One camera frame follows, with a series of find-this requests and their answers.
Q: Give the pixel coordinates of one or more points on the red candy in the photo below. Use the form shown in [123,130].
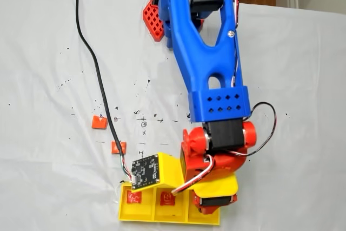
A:
[134,197]
[166,198]

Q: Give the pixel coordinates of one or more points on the yellow three-compartment box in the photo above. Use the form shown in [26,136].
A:
[138,212]

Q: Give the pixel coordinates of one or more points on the orange wrapped candy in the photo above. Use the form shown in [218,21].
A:
[114,148]
[98,122]

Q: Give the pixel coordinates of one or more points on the white tablecloth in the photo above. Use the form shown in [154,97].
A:
[40,52]

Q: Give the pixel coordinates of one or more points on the camera board on yellow mount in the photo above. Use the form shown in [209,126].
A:
[144,171]

